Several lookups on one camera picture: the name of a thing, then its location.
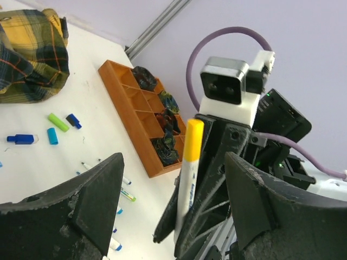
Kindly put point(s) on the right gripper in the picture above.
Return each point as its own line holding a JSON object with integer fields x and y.
{"x": 210, "y": 208}

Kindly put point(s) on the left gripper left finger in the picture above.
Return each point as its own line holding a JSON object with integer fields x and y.
{"x": 73, "y": 220}

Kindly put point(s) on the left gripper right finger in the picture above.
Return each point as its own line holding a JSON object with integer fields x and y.
{"x": 276, "y": 220}

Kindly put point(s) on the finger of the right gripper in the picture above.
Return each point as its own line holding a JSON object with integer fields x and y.
{"x": 169, "y": 217}

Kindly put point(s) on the yellow cap marker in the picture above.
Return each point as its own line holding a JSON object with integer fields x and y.
{"x": 189, "y": 172}

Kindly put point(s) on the blue eraser marker cap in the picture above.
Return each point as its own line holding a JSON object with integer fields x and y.
{"x": 22, "y": 139}

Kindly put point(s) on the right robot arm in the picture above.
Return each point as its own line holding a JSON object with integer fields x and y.
{"x": 275, "y": 115}

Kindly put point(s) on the dark green rolled sock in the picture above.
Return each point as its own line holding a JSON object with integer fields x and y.
{"x": 165, "y": 149}

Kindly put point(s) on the black orange rolled sock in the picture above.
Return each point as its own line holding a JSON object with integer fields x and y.
{"x": 168, "y": 122}

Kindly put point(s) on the teal yellow rolled sock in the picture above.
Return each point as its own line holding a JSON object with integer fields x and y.
{"x": 168, "y": 101}

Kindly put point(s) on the orange compartment tray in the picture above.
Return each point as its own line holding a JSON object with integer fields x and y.
{"x": 137, "y": 109}

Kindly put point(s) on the yellow plaid cloth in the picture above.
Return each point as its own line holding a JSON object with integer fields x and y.
{"x": 34, "y": 56}

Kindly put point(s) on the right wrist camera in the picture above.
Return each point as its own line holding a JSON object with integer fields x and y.
{"x": 232, "y": 88}

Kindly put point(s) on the right aluminium frame post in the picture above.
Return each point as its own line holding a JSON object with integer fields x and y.
{"x": 152, "y": 31}

